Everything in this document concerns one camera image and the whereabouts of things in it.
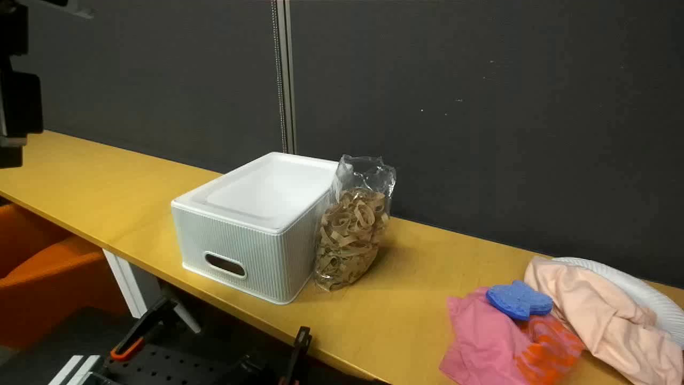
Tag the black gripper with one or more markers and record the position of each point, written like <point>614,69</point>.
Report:
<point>17,104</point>

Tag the white plastic storage container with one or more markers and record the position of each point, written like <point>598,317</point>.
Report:
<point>249,215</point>

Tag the orange chair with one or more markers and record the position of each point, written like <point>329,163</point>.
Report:
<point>50,286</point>

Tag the white table leg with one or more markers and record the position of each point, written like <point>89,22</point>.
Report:
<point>129,286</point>

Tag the white strips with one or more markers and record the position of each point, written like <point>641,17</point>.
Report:
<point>76,369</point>

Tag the black perforated board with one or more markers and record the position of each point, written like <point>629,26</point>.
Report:
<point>171,366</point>

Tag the clear bag of snacks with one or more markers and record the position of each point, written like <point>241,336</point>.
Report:
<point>351,235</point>

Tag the black clamp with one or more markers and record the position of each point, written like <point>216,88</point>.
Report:
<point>299,356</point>

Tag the pink cloth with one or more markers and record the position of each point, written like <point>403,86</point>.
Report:
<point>479,342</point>

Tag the blue cloth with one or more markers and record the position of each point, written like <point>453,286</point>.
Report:
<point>518,300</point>

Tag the orange mesh bag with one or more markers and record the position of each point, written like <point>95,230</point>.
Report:
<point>551,349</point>

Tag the peach cloth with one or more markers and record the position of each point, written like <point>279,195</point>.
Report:
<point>606,312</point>

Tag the grey wall joint strip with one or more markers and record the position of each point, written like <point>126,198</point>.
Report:
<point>284,78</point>

